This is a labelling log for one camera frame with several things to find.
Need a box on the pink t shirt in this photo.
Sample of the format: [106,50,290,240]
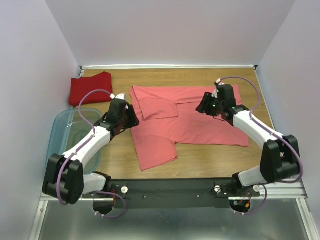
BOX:
[130,85,249,171]

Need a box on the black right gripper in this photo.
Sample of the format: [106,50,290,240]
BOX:
[196,92,224,118]

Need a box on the aluminium frame rail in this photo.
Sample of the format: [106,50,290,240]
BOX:
[30,184,317,240]

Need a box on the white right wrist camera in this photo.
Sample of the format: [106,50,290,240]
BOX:
[212,78,224,98]

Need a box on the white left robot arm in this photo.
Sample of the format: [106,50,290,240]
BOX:
[42,93,139,205]

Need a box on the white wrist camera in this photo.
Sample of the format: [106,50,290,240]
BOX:
[212,78,224,98]
[110,93,126,100]

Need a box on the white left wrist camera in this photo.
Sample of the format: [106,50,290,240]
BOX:
[110,93,126,100]

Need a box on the folded red t shirt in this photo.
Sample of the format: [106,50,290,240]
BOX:
[68,71,113,107]

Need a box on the clear blue plastic bin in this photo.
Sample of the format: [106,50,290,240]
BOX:
[45,108,103,175]

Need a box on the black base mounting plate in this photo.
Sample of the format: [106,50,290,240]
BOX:
[82,177,261,216]

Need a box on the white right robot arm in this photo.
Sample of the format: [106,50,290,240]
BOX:
[196,84,303,196]

